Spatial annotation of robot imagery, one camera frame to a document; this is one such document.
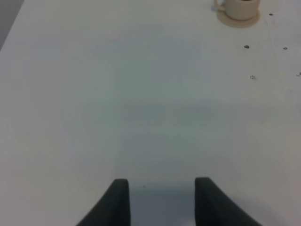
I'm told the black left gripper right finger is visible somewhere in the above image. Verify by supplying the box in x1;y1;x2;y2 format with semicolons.
195;177;260;226

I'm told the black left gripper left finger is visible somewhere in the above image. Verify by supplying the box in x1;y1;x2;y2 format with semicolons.
78;179;130;226

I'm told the beige left cup saucer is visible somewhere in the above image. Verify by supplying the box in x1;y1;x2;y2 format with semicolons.
216;10;260;28

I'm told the beige left teacup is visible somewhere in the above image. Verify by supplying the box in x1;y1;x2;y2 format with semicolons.
214;0;260;21

